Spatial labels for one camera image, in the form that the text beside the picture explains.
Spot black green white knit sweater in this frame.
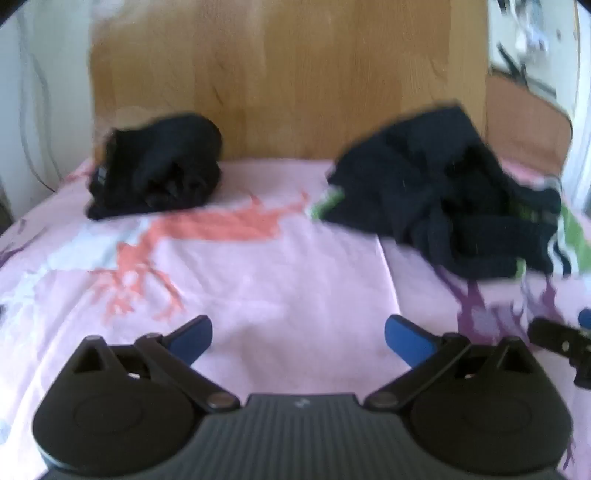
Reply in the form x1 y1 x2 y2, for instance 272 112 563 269
310 105 586 280

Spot pink deer print bedsheet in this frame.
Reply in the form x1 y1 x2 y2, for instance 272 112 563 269
1 160 590 479

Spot folded black garment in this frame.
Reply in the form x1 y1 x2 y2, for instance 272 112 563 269
86 113 222 221

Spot brown headboard cushion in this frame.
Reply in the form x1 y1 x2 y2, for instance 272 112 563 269
485 75 572 175

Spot wood pattern board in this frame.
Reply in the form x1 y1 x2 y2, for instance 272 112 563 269
90 0 488 159

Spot white power strip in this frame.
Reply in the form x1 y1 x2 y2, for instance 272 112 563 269
498 0 550 63

